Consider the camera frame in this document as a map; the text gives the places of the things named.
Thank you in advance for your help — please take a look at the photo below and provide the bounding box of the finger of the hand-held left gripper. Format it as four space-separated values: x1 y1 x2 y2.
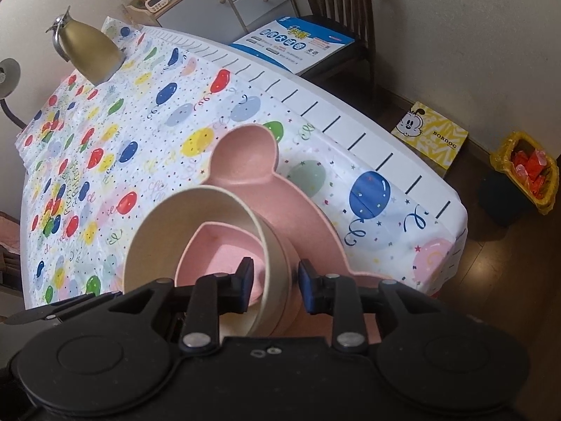
4 294 121 326

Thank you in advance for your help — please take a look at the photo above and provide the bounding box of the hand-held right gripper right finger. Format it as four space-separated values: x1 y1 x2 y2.
298 260 443 354

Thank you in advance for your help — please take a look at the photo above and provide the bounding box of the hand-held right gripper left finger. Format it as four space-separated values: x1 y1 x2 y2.
105 256 256 354

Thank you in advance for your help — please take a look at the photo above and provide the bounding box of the pink heart-shaped dish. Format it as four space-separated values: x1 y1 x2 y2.
174 223 268 308

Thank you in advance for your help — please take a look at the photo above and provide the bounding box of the pink bear-shaped plate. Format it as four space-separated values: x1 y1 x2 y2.
204 125 395 345

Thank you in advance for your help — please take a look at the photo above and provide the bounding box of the cream round bowl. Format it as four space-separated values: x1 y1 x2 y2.
123 185 293 338

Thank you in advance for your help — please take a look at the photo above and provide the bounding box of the pink cloth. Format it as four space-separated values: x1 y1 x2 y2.
0 213 22 250

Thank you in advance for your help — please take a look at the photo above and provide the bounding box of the yellow cartoon dog box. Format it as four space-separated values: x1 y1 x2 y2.
391 101 469 172

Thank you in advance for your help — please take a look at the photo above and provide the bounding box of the balloon printed tablecloth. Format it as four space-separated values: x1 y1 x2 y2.
15 15 467 312

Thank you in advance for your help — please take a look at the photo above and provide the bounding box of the grey gooseneck desk lamp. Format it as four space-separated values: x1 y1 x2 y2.
0 58 27 130

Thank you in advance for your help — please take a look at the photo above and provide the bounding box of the blue and white booklet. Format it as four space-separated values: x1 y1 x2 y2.
230 15 356 75

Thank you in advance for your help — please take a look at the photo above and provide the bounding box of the bin with yellow bag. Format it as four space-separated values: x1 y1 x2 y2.
478 129 561 229

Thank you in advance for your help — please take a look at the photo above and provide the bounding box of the gold thermos jug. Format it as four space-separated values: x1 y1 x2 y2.
45 6 124 85

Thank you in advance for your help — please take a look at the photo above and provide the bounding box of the dark wooden slatted chair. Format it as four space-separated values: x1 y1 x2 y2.
293 0 378 93

